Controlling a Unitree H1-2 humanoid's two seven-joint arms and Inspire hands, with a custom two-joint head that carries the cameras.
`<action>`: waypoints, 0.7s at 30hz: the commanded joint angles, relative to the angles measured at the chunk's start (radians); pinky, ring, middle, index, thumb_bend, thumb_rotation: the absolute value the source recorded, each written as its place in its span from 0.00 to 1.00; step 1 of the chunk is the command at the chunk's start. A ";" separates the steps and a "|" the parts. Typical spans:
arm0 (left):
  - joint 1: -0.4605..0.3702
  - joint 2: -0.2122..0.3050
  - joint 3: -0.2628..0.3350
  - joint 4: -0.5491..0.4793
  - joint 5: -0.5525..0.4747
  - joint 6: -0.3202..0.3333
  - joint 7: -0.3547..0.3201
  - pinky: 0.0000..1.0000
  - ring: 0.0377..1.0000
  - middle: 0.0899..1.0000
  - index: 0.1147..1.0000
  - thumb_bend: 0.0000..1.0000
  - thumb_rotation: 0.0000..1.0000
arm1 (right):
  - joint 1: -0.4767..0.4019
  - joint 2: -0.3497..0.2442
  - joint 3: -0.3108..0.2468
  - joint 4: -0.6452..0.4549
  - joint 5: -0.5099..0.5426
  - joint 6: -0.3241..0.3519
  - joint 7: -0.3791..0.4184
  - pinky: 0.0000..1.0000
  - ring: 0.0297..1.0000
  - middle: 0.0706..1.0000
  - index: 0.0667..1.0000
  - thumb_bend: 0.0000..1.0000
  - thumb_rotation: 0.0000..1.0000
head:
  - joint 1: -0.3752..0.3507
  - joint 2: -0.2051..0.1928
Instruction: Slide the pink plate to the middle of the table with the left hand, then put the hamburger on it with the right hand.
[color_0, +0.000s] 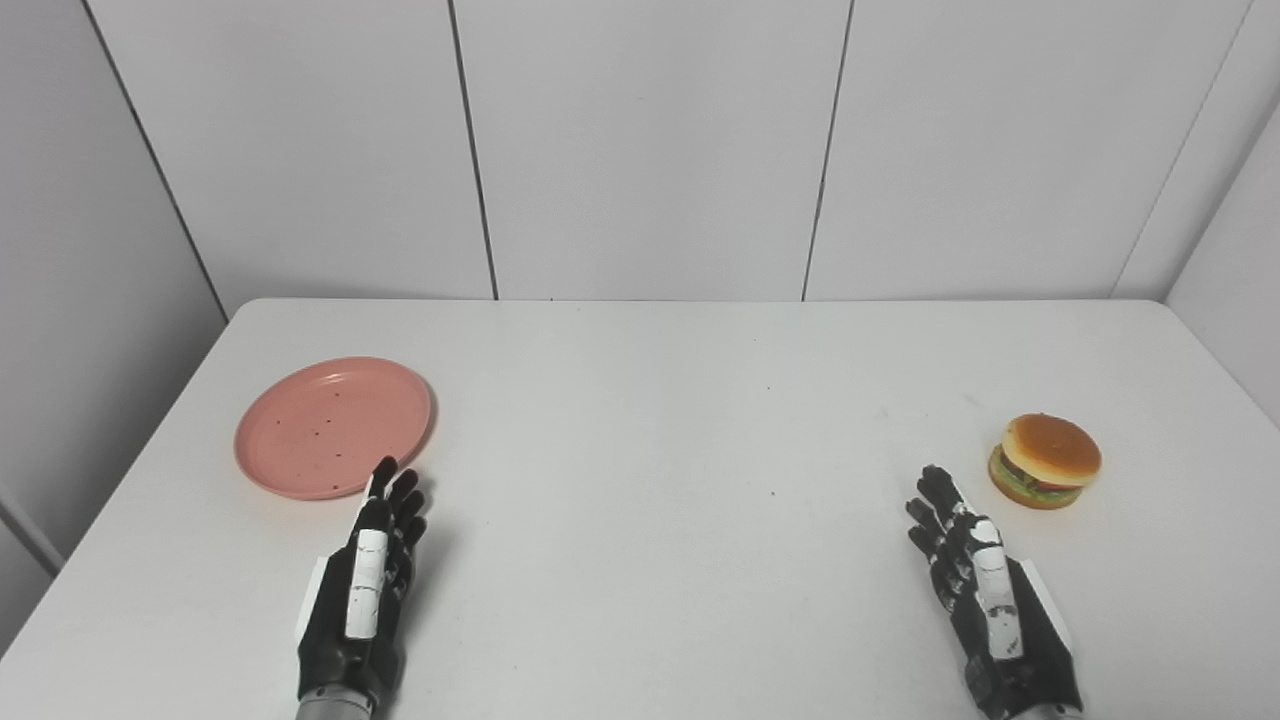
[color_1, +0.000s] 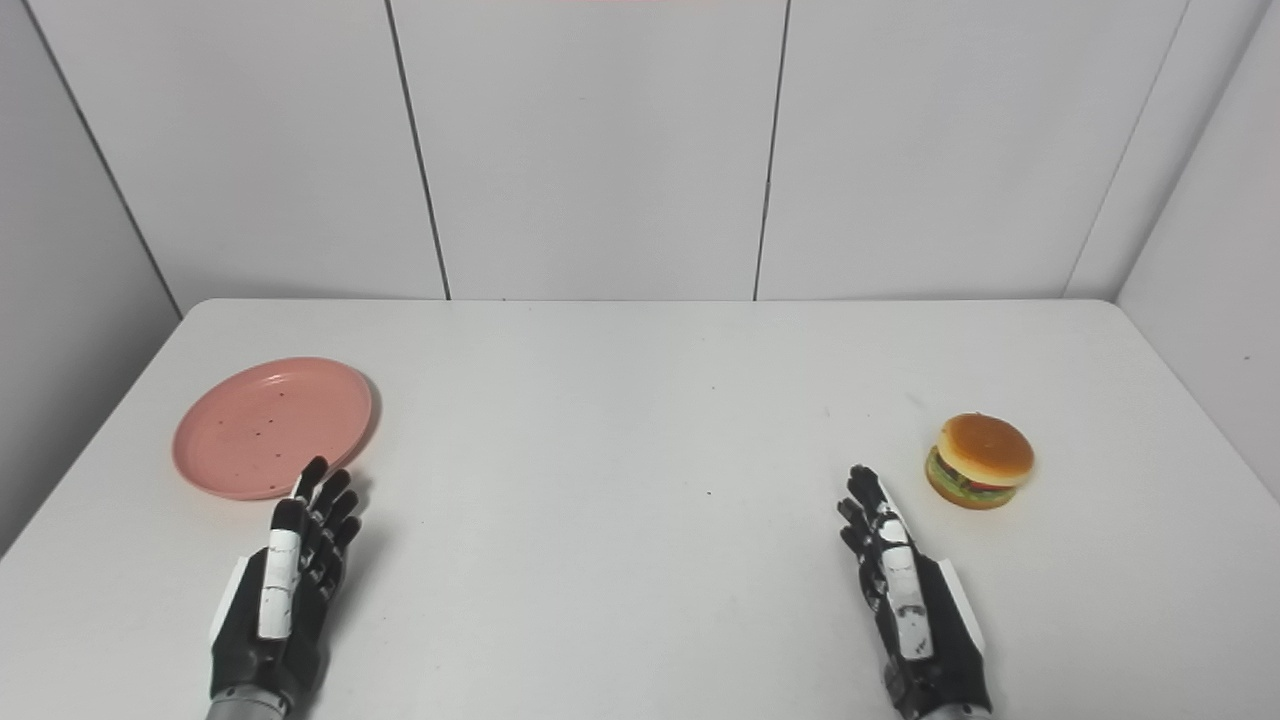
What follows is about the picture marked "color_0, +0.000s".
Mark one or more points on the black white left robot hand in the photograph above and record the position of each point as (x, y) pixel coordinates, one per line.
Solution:
(365, 590)

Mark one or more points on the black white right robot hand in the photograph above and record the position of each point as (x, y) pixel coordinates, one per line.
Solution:
(995, 610)

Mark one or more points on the pink round plate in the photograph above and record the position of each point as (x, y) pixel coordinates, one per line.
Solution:
(330, 425)

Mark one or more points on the toy hamburger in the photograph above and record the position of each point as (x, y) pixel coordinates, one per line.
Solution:
(1048, 455)

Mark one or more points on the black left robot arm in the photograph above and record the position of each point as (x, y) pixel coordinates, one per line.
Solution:
(335, 706)

